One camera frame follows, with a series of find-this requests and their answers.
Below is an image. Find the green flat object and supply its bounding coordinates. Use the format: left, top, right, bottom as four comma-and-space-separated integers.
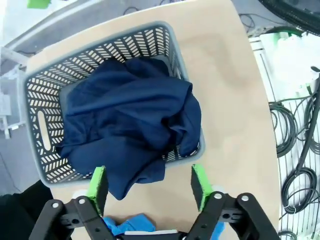
26, 0, 53, 10

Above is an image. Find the person in black t-shirt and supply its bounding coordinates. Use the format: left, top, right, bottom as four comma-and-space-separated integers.
0, 179, 55, 240

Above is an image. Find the bright blue garment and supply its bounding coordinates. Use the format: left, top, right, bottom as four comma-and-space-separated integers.
101, 212, 226, 238

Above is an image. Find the thick black cable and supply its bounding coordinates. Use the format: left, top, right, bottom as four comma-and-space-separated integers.
296, 73, 320, 173

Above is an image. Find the black cable coil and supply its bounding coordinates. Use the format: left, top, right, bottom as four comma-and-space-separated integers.
280, 166, 320, 215
268, 96, 316, 159

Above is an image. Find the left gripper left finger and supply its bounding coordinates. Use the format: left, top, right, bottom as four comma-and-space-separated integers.
29, 165, 118, 240

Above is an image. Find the grey plastic lattice basket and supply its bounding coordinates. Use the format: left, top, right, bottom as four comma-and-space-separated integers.
23, 21, 207, 188

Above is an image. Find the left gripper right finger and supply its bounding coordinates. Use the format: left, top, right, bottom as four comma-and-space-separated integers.
186, 164, 278, 240

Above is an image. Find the navy blue garment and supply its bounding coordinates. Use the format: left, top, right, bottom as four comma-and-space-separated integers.
55, 57, 203, 201

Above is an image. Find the white device with green tape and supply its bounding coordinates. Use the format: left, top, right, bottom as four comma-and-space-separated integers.
249, 30, 320, 102

